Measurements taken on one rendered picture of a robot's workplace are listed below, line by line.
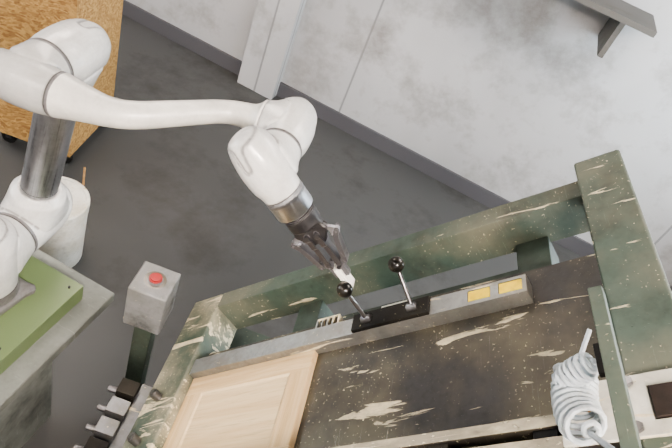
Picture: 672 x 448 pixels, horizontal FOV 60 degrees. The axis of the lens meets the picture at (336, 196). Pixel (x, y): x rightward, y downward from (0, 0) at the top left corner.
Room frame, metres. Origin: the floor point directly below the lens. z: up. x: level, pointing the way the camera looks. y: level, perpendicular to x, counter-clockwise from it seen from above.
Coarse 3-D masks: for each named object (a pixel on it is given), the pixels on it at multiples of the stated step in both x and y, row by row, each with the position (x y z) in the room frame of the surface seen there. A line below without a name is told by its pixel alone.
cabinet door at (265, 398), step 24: (288, 360) 0.89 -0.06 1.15; (312, 360) 0.88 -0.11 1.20; (192, 384) 0.87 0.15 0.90; (216, 384) 0.85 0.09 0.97; (240, 384) 0.84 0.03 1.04; (264, 384) 0.83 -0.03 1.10; (288, 384) 0.81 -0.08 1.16; (192, 408) 0.79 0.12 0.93; (216, 408) 0.78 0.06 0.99; (240, 408) 0.77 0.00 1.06; (264, 408) 0.76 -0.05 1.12; (288, 408) 0.75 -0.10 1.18; (192, 432) 0.72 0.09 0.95; (216, 432) 0.71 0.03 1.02; (240, 432) 0.70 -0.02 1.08; (264, 432) 0.69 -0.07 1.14; (288, 432) 0.68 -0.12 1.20
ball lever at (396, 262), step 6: (390, 258) 1.00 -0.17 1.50; (396, 258) 0.99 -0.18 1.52; (390, 264) 0.98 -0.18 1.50; (396, 264) 0.98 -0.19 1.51; (402, 264) 0.98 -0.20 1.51; (396, 270) 0.97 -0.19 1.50; (402, 276) 0.98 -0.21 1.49; (402, 282) 0.97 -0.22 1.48; (408, 294) 0.96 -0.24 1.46; (408, 300) 0.95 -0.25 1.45; (408, 306) 0.94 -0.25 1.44; (414, 306) 0.94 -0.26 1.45
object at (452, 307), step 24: (480, 288) 0.97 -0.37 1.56; (528, 288) 0.95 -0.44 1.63; (432, 312) 0.93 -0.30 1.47; (456, 312) 0.92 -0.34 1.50; (480, 312) 0.93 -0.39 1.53; (288, 336) 0.95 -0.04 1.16; (312, 336) 0.93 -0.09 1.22; (336, 336) 0.91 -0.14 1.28; (360, 336) 0.91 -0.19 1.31; (384, 336) 0.92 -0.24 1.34; (216, 360) 0.92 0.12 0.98; (240, 360) 0.90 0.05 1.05; (264, 360) 0.90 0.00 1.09
